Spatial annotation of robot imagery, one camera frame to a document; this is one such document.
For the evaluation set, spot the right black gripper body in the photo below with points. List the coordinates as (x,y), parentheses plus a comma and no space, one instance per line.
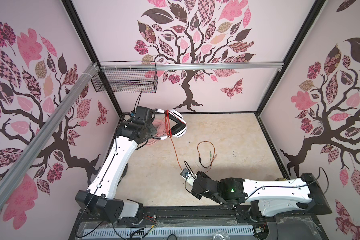
(198,184)

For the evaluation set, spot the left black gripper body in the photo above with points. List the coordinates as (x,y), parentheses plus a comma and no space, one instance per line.
(151,126)

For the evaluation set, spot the white black headphones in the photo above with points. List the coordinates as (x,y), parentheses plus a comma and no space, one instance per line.
(174,122)

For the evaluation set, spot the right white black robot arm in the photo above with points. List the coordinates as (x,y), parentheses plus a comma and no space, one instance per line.
(266,198)

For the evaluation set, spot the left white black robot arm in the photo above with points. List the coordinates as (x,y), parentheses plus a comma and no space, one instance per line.
(99,198)

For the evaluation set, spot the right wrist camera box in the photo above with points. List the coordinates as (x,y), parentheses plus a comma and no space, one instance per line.
(188,176)

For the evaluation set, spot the black wire mesh basket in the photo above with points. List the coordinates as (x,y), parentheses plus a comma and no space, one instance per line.
(126,77)

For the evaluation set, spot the white slotted cable duct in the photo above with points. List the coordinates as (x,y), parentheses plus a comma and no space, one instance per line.
(162,233)

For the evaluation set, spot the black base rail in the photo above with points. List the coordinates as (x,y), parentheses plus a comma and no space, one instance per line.
(289,226)

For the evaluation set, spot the back aluminium rail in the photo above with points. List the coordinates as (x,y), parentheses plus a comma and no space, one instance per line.
(192,66)

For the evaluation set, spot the aluminium rail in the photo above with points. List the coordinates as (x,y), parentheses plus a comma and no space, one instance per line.
(192,66)
(16,173)

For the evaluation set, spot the left aluminium rail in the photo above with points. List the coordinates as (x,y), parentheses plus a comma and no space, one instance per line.
(16,173)

